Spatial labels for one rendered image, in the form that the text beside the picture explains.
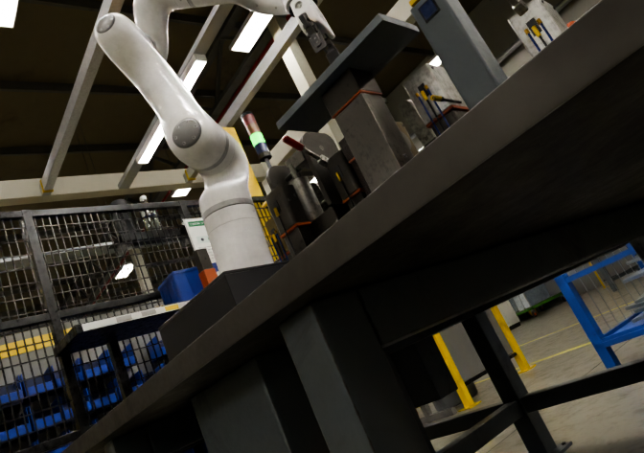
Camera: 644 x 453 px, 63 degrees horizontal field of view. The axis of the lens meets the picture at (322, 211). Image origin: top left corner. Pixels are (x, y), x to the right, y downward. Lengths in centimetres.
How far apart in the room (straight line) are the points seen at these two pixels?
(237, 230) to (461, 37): 59
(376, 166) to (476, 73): 28
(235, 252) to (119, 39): 61
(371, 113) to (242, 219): 36
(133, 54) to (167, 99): 16
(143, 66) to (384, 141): 64
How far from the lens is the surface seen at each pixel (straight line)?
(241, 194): 119
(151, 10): 154
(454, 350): 457
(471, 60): 103
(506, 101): 40
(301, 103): 123
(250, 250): 114
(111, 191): 599
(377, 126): 113
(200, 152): 120
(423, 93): 125
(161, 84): 137
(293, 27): 469
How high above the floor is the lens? 56
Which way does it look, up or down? 17 degrees up
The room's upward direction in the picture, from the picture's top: 25 degrees counter-clockwise
